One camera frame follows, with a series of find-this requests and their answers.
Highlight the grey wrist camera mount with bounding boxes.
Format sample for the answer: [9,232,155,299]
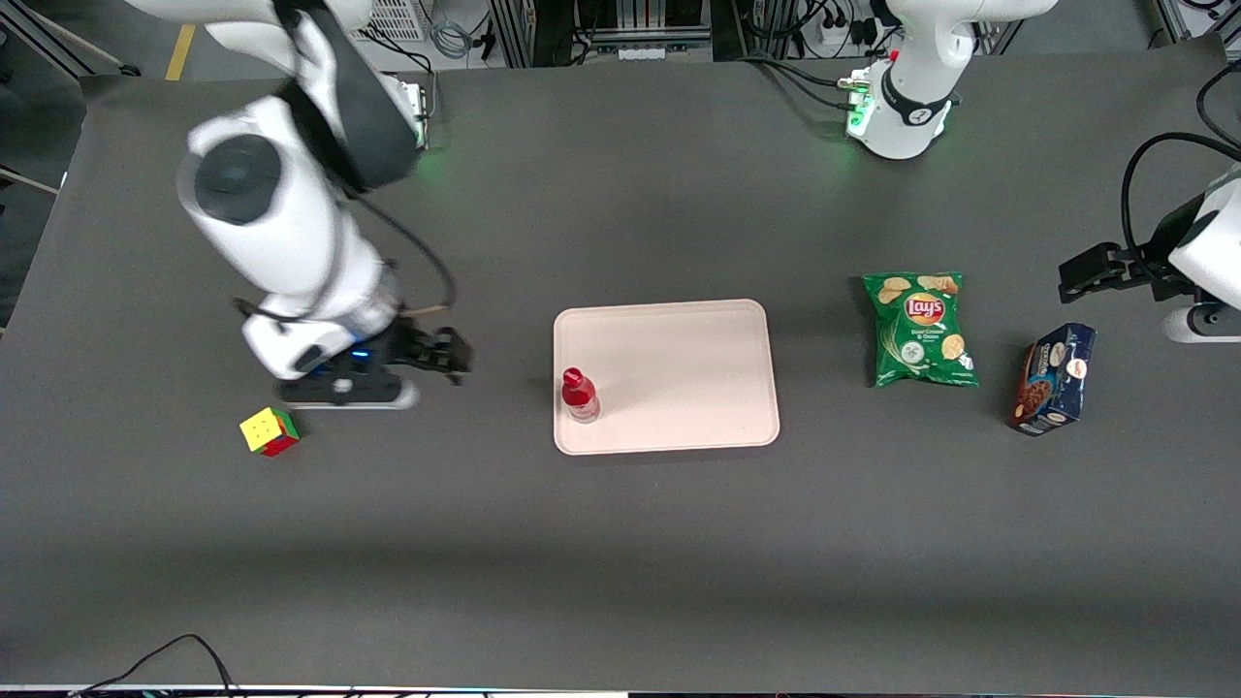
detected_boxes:
[279,371,420,410]

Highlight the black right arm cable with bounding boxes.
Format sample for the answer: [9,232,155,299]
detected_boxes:
[233,189,459,326]

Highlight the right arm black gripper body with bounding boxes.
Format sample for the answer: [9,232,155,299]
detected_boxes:
[386,323,449,377]

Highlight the white plastic tray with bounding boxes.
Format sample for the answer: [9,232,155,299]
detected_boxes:
[553,299,781,457]

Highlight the Rubik's cube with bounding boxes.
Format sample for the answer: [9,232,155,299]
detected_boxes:
[239,407,302,459]

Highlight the white vented box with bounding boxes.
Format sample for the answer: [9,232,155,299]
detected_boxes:
[368,0,432,42]

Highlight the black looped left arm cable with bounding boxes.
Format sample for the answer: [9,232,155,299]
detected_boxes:
[1120,132,1241,277]

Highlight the red coke bottle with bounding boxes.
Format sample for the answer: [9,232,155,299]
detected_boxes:
[561,367,601,424]

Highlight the black cable at table edge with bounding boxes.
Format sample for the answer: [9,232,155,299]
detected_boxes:
[68,634,239,698]

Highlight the blue chocolate cookie box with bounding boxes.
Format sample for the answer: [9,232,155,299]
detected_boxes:
[1006,323,1098,437]

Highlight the black cables at arm base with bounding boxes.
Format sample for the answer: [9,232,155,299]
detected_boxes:
[742,53,871,112]

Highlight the white power strip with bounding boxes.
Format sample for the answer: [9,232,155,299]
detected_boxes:
[812,10,878,49]

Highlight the black cable on table corner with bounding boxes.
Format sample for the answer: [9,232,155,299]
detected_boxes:
[1196,60,1241,146]

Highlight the green Lays chips bag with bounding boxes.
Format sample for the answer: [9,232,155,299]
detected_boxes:
[862,271,980,389]

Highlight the aluminium frame rack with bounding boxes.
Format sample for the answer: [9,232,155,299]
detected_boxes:
[490,0,718,67]

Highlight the grey coiled cable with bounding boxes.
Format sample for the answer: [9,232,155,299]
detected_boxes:
[427,15,476,61]

